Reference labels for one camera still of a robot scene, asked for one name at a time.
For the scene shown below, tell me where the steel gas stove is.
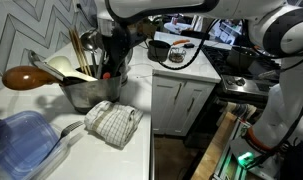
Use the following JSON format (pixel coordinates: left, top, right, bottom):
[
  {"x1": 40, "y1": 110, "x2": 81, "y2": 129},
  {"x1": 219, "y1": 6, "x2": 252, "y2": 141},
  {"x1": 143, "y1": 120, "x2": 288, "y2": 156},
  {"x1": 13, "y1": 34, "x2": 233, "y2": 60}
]
[{"x1": 199, "y1": 44, "x2": 292, "y2": 109}]

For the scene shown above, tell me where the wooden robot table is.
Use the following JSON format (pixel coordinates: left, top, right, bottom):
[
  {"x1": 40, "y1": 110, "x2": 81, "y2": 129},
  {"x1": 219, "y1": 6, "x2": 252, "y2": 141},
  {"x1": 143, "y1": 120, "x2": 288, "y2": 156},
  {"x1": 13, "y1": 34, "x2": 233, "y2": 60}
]
[{"x1": 190, "y1": 112, "x2": 239, "y2": 180}]

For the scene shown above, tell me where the white cable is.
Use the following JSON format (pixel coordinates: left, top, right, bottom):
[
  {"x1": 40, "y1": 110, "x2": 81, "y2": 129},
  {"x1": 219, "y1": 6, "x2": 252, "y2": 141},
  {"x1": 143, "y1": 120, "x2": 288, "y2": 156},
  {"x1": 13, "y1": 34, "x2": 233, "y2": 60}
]
[{"x1": 132, "y1": 62, "x2": 155, "y2": 80}]

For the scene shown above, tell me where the small black saucepan orange handle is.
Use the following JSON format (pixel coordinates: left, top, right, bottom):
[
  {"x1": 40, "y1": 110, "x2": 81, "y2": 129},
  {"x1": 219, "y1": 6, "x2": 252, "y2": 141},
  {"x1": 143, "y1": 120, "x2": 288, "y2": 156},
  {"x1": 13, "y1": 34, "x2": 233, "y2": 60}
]
[{"x1": 147, "y1": 38, "x2": 191, "y2": 63}]

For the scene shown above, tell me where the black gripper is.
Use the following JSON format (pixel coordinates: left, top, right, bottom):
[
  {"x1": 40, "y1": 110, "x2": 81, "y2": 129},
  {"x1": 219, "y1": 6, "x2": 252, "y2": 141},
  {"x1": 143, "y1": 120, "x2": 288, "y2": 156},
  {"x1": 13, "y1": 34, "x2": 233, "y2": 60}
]
[{"x1": 115, "y1": 18, "x2": 149, "y2": 50}]

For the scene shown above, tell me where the metal ladle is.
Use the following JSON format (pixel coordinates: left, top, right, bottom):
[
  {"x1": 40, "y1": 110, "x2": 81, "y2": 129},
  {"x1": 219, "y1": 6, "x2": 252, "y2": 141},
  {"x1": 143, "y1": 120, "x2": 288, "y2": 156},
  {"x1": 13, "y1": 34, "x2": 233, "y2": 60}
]
[{"x1": 80, "y1": 30, "x2": 101, "y2": 76}]

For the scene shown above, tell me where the dark brown wooden spoon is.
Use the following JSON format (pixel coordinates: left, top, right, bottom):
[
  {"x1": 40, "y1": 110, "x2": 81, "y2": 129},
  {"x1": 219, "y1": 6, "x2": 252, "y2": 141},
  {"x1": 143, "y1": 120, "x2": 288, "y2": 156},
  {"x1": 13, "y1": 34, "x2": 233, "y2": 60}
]
[{"x1": 1, "y1": 65, "x2": 64, "y2": 91}]

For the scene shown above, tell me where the blue plastic container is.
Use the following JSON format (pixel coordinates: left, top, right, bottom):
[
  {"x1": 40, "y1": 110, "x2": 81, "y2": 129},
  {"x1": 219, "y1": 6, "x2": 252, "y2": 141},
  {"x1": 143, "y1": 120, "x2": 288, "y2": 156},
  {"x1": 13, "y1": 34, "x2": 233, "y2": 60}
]
[{"x1": 0, "y1": 110, "x2": 72, "y2": 180}]

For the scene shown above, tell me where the metal fork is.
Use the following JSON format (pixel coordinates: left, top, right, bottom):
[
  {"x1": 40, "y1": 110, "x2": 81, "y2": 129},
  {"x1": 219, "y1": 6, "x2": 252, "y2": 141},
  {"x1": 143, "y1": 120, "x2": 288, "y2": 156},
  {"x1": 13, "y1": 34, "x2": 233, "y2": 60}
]
[{"x1": 45, "y1": 120, "x2": 85, "y2": 160}]

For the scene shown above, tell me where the round wire trivet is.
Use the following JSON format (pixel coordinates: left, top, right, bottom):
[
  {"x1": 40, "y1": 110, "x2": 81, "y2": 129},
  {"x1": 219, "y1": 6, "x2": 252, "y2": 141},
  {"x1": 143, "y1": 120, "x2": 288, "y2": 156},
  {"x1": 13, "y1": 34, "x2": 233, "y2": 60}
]
[{"x1": 168, "y1": 46, "x2": 187, "y2": 64}]

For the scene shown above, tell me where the metal utensil holder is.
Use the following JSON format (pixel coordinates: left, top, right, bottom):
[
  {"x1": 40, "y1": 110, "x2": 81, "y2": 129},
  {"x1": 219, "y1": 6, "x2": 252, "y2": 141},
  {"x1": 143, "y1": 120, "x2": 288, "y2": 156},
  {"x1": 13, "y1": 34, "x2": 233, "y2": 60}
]
[{"x1": 59, "y1": 64, "x2": 123, "y2": 114}]

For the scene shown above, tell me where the black power cable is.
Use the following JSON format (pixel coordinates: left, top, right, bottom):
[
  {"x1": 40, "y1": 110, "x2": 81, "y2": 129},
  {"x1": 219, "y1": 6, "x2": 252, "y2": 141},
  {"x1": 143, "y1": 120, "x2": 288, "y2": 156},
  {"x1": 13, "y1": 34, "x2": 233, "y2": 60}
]
[{"x1": 77, "y1": 4, "x2": 99, "y2": 30}]

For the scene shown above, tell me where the round white table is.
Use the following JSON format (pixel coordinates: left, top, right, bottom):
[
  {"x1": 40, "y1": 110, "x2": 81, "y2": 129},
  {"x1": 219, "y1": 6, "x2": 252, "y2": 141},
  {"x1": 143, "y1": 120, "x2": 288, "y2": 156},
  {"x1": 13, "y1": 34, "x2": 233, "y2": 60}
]
[{"x1": 163, "y1": 21, "x2": 193, "y2": 34}]

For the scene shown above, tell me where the white wall outlet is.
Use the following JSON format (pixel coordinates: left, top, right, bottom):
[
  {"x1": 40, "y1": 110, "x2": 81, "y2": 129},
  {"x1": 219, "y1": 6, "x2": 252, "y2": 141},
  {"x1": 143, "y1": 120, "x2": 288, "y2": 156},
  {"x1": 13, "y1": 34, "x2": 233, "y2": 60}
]
[{"x1": 72, "y1": 1, "x2": 82, "y2": 14}]

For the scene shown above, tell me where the brass cabinet handle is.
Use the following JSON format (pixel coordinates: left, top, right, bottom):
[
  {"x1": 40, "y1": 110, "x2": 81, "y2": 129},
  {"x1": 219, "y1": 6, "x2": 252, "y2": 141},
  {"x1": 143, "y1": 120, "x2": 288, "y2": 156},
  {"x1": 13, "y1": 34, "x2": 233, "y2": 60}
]
[
  {"x1": 187, "y1": 96, "x2": 196, "y2": 113},
  {"x1": 174, "y1": 82, "x2": 184, "y2": 101}
]

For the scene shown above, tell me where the checkered dish towel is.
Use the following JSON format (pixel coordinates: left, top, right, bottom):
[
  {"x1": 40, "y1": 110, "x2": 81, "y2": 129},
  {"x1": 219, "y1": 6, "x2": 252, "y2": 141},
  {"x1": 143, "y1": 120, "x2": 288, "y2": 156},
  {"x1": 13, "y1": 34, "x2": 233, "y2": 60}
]
[{"x1": 83, "y1": 100, "x2": 144, "y2": 150}]

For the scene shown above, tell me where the white plastic ladle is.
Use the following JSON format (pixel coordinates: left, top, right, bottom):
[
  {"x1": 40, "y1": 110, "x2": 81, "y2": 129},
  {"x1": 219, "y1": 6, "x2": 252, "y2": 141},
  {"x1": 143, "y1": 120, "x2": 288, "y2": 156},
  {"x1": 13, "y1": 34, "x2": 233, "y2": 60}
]
[{"x1": 47, "y1": 55, "x2": 99, "y2": 83}]

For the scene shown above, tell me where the light wooden spatula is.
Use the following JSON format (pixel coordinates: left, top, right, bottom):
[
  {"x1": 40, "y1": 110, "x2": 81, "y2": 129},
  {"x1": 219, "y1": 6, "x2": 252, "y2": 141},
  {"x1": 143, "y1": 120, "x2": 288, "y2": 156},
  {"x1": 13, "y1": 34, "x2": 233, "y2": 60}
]
[{"x1": 68, "y1": 28, "x2": 89, "y2": 77}]

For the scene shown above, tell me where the white kitchen cabinet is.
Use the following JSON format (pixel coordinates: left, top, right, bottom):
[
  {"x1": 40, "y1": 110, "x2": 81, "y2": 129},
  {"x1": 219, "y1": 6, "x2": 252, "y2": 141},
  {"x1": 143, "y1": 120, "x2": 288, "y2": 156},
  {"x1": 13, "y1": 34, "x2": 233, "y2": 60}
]
[{"x1": 151, "y1": 73, "x2": 216, "y2": 138}]

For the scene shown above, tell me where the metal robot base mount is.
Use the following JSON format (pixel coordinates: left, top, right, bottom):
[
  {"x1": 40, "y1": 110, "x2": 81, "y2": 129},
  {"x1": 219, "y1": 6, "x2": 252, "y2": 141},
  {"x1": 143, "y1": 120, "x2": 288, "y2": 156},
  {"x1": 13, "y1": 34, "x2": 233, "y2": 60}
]
[{"x1": 213, "y1": 116, "x2": 285, "y2": 180}]

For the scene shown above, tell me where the striped hanging cloth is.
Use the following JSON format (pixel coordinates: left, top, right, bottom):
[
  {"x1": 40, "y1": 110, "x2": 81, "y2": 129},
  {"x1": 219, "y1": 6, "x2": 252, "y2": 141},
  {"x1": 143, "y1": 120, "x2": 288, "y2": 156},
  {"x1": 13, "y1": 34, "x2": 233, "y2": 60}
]
[{"x1": 224, "y1": 101, "x2": 259, "y2": 121}]

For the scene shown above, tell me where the steel stove knob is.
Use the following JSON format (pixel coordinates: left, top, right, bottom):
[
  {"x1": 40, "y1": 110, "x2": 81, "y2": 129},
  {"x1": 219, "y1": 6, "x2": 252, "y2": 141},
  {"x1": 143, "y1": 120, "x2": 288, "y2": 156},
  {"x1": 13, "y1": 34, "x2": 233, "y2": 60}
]
[
  {"x1": 235, "y1": 77, "x2": 247, "y2": 87},
  {"x1": 225, "y1": 76, "x2": 237, "y2": 86}
]

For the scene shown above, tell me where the grey metal spatula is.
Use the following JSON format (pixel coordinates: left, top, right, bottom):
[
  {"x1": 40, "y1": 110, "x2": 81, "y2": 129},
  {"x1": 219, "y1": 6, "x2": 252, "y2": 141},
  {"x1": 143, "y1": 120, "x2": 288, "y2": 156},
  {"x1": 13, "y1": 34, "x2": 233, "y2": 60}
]
[{"x1": 27, "y1": 49, "x2": 68, "y2": 83}]

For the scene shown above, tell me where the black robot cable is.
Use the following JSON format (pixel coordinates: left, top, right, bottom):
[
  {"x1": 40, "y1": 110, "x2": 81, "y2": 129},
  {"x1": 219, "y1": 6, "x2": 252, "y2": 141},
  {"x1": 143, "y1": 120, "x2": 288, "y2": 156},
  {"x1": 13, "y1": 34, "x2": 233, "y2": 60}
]
[{"x1": 156, "y1": 18, "x2": 222, "y2": 71}]

